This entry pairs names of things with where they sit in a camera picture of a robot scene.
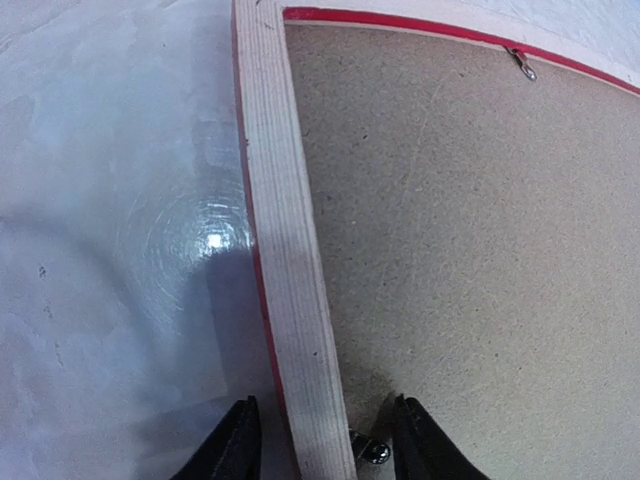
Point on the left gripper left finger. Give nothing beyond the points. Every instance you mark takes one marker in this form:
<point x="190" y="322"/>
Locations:
<point x="232" y="451"/>

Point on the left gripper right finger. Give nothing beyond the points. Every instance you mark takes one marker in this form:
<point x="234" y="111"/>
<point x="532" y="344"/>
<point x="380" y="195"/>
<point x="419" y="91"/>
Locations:
<point x="422" y="450"/>

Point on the red wooden picture frame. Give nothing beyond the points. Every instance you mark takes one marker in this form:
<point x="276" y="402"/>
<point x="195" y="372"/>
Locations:
<point x="288" y="261"/>

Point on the brown backing board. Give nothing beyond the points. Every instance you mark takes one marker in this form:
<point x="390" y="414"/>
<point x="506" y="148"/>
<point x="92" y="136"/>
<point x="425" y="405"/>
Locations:
<point x="479" y="234"/>

